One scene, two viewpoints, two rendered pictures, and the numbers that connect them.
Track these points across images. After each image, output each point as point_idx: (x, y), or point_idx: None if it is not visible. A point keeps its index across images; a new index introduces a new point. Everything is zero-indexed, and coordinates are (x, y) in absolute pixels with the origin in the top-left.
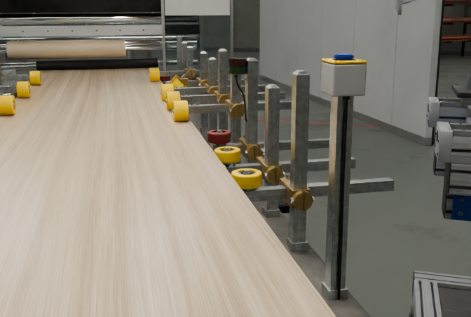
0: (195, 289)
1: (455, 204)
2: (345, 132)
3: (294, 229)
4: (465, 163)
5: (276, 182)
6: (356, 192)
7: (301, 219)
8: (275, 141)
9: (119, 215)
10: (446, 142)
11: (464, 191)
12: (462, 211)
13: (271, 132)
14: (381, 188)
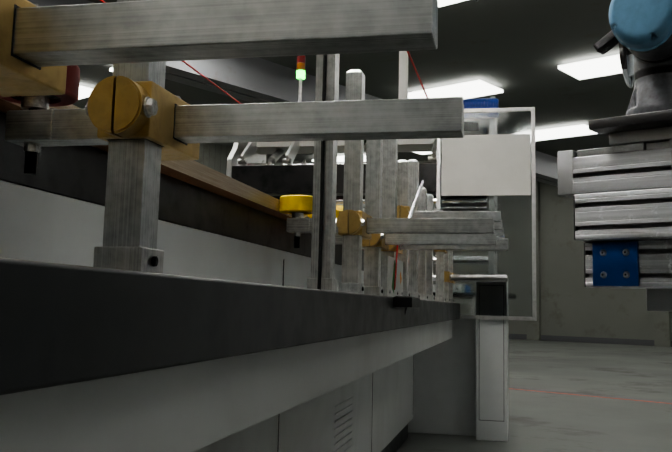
0: None
1: (596, 261)
2: (323, 77)
3: (342, 264)
4: (591, 191)
5: (370, 244)
6: (438, 230)
7: (351, 252)
8: (374, 194)
9: None
10: (565, 165)
11: (594, 232)
12: (605, 271)
13: (370, 182)
14: (475, 227)
